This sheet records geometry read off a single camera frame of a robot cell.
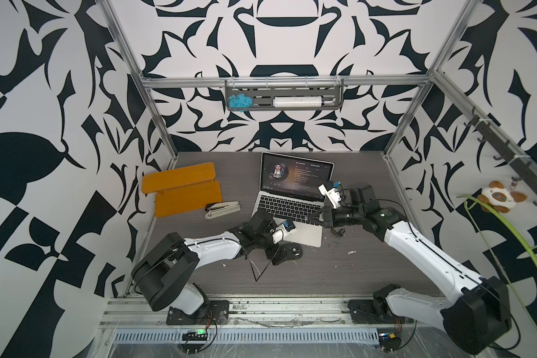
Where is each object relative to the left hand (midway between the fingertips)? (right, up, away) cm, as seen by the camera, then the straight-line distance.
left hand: (284, 238), depth 85 cm
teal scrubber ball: (-17, +54, +6) cm, 57 cm away
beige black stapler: (-28, +10, +11) cm, 32 cm away
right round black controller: (+32, -29, -14) cm, 45 cm away
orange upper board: (-49, +22, +8) cm, 54 cm away
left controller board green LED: (-28, -27, -13) cm, 41 cm away
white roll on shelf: (+6, +53, +4) cm, 54 cm away
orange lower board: (-43, +13, +16) cm, 48 cm away
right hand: (+6, +11, -10) cm, 16 cm away
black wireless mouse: (+2, -5, -1) cm, 5 cm away
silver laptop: (+3, +18, +14) cm, 23 cm away
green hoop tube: (+57, -4, -25) cm, 63 cm away
